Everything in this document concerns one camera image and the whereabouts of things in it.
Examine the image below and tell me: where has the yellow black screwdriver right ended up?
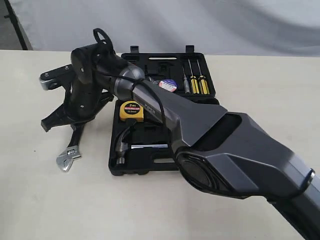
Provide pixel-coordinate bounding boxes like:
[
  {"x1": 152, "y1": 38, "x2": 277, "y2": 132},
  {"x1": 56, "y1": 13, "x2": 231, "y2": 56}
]
[{"x1": 197, "y1": 60, "x2": 210, "y2": 95}]

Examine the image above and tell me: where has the black plastic tool case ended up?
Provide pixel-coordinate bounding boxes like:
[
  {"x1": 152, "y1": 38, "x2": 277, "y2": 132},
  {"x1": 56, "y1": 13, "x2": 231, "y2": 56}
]
[{"x1": 108, "y1": 45, "x2": 219, "y2": 176}]

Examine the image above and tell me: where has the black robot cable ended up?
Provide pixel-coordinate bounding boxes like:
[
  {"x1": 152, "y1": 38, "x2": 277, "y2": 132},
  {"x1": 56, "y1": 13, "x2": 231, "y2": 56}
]
[{"x1": 92, "y1": 27, "x2": 316, "y2": 201}]

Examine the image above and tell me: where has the clear test pen screwdriver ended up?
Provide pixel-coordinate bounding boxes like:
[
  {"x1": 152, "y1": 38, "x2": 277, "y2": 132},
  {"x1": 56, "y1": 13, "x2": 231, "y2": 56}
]
[{"x1": 182, "y1": 65, "x2": 190, "y2": 93}]

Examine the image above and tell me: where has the adjustable wrench black handle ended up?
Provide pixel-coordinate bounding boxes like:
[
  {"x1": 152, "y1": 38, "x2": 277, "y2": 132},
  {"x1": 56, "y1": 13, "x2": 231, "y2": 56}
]
[{"x1": 56, "y1": 129, "x2": 84, "y2": 172}]

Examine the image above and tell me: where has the yellow black screwdriver left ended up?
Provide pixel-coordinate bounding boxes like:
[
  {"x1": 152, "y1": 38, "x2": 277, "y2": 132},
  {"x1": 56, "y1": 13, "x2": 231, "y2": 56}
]
[{"x1": 188, "y1": 59, "x2": 200, "y2": 94}]

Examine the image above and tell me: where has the yellow black screwdriver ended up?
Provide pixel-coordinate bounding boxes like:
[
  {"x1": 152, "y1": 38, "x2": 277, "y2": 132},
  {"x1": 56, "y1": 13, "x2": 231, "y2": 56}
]
[
  {"x1": 188, "y1": 59, "x2": 200, "y2": 94},
  {"x1": 197, "y1": 60, "x2": 210, "y2": 95}
]

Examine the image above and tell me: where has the black electrical tape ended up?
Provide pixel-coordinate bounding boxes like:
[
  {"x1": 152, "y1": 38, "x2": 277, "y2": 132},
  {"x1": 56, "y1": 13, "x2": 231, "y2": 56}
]
[{"x1": 149, "y1": 77, "x2": 178, "y2": 93}]

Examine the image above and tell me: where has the claw hammer black handle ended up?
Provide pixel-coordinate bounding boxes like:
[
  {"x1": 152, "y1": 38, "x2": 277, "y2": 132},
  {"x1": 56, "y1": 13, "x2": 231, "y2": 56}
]
[{"x1": 115, "y1": 127, "x2": 168, "y2": 165}]

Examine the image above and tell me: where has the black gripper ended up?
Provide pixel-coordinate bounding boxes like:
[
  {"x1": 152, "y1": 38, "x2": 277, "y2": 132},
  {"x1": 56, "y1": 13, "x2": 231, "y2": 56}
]
[{"x1": 40, "y1": 82, "x2": 114, "y2": 132}]

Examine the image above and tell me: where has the black metal stand pole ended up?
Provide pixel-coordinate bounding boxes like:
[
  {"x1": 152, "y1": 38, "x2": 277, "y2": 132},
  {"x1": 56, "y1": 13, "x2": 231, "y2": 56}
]
[{"x1": 3, "y1": 0, "x2": 31, "y2": 51}]

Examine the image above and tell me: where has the yellow tape measure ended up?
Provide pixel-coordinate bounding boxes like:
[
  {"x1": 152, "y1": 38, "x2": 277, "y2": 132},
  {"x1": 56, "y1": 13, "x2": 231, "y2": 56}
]
[{"x1": 119, "y1": 100, "x2": 144, "y2": 123}]

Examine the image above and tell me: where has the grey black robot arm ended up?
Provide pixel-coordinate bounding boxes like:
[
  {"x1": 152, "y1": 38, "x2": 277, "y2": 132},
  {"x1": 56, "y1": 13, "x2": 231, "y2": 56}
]
[{"x1": 39, "y1": 42, "x2": 320, "y2": 240}]

